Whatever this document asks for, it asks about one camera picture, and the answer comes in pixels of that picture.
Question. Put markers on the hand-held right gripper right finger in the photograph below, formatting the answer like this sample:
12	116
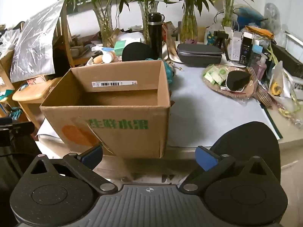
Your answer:
206	158

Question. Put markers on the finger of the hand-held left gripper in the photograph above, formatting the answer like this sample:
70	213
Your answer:
19	128

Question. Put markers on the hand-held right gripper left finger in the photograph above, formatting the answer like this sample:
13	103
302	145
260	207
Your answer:
92	157

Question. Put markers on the printed cardboard box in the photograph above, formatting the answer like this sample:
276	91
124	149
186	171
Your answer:
118	123

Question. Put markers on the wicker basket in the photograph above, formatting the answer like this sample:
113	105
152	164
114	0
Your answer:
246	92

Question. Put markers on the black pouch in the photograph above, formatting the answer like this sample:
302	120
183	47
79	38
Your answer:
238	80

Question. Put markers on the wooden stool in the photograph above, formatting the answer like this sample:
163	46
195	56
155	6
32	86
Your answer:
30	94

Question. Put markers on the green white wipes packet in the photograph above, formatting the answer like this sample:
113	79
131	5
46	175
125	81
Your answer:
222	73
210	75

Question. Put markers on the striped woven band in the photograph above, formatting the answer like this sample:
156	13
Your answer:
261	92

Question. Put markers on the clear plastic sheet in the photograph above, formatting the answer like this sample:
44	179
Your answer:
35	42

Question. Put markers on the blue mesh loofah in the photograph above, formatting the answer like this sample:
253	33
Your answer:
170	72

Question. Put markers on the white tray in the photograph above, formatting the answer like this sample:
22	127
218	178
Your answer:
89	62

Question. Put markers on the wooden chair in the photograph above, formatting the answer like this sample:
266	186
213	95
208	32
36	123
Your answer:
67	45

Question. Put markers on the brown egg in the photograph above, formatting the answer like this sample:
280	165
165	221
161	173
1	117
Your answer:
98	59

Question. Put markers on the orange bottle white cap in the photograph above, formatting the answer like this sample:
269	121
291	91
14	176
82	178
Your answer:
109	57

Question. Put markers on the grey zip case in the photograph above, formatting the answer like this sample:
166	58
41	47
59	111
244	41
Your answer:
198	53

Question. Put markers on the pink soap bottle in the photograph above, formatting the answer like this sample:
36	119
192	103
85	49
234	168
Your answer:
261	68

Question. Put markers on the blue white bowl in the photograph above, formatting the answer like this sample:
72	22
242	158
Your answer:
104	49

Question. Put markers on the white plastic bag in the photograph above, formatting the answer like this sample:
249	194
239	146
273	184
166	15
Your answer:
284	75

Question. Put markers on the green white carton box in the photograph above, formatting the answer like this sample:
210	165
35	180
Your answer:
119	46

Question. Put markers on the black tall box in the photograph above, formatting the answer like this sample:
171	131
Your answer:
246	49

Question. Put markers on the white tall box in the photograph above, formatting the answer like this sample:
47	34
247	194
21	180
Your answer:
236	45

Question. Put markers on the blue small box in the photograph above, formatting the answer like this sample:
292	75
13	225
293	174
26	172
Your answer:
257	49

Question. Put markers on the black tripod stand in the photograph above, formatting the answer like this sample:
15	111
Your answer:
221	37

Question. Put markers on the brown paper bag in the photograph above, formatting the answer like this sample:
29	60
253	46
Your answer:
116	34

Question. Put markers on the long black box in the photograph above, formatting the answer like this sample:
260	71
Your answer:
288	60

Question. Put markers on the lucky bamboo in glass vase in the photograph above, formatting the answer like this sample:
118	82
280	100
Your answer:
105	28
189	26
227	14
148	14

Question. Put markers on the black thermos bottle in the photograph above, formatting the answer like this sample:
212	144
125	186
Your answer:
155	35

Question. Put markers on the orange yellow bag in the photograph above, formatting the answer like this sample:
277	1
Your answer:
259	32

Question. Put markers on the blue bag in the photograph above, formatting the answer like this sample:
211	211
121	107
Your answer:
248	14

